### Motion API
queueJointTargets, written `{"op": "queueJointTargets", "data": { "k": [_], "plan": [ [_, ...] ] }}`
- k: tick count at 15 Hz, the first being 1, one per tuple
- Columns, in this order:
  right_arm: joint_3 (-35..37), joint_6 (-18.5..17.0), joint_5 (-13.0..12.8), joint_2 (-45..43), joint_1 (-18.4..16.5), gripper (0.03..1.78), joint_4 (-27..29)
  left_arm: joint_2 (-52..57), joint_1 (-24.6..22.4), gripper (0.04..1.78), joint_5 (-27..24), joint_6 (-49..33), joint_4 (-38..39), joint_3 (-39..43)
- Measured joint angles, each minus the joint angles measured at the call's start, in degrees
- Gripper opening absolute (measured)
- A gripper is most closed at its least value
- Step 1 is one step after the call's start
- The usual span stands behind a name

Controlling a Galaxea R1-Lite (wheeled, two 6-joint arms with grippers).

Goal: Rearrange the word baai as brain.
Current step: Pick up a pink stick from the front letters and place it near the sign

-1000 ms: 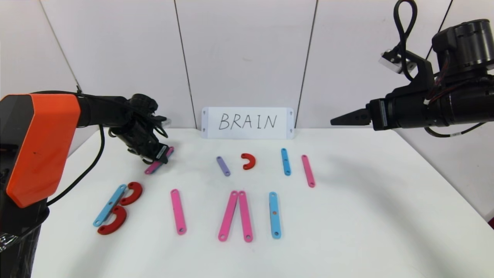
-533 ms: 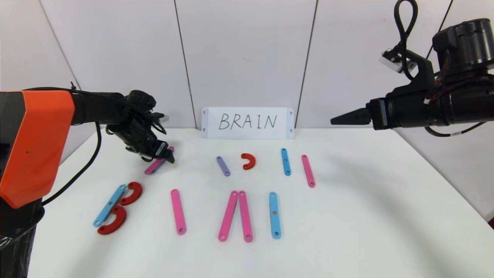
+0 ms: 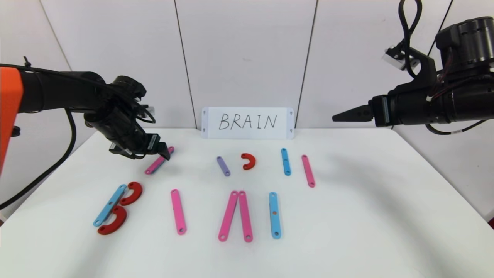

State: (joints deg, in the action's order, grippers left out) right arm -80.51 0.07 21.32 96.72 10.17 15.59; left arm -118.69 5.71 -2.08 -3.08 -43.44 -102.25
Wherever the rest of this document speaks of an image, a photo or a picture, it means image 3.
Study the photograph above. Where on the small red wooden arc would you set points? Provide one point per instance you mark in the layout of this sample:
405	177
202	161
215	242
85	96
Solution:
251	162

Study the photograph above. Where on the pink wooden bar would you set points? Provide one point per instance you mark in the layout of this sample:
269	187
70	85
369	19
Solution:
154	165
245	216
228	215
178	211
308	171

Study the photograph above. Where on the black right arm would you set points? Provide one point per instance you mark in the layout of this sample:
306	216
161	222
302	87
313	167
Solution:
471	38

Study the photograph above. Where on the white BRAIN sign card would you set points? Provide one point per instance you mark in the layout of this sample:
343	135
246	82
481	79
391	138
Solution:
247	122

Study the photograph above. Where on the long blue wooden bar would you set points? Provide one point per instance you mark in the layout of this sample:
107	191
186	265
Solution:
110	205
274	214

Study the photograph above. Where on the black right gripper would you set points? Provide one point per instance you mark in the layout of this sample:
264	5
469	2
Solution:
382	110

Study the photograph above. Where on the short blue wooden bar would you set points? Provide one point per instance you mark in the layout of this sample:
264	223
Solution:
285	162

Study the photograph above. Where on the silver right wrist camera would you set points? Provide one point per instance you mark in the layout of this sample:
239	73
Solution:
395	58

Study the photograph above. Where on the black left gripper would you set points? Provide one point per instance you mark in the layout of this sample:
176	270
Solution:
153	143

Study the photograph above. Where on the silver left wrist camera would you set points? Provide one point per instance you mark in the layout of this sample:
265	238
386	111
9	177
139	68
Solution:
121	150

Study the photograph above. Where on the short purple wooden bar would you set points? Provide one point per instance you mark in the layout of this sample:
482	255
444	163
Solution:
223	166

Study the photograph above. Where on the large red wooden arc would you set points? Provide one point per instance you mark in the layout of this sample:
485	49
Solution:
136	193
119	222

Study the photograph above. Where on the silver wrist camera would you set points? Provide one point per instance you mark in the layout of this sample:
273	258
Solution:
395	58
121	150

